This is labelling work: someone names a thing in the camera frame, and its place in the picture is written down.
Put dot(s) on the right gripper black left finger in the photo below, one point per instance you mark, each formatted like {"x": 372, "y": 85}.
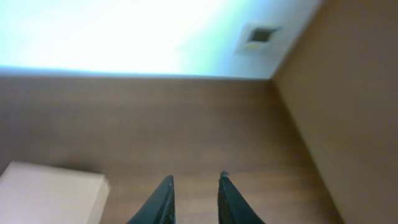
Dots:
{"x": 159, "y": 208}

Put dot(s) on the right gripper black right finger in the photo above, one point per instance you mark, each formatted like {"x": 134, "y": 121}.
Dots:
{"x": 232, "y": 207}

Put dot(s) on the brown cardboard box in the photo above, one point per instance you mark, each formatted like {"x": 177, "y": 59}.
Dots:
{"x": 32, "y": 193}

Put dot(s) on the white wall control panel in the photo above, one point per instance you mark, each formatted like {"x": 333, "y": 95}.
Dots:
{"x": 258, "y": 38}

